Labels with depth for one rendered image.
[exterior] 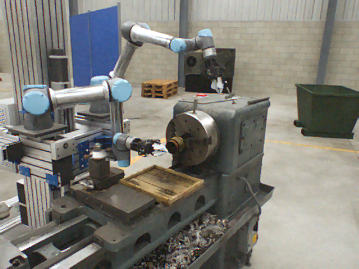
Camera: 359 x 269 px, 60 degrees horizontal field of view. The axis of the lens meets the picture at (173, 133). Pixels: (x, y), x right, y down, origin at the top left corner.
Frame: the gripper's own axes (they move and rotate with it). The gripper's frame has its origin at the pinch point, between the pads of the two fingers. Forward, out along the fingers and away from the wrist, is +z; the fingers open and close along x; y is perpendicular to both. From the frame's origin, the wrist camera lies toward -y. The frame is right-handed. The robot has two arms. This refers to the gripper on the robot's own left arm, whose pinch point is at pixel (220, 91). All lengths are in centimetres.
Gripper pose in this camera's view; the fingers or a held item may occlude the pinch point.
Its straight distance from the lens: 184.5
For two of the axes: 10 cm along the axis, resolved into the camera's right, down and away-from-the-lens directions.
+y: -6.1, 2.1, -7.6
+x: 7.5, -1.4, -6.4
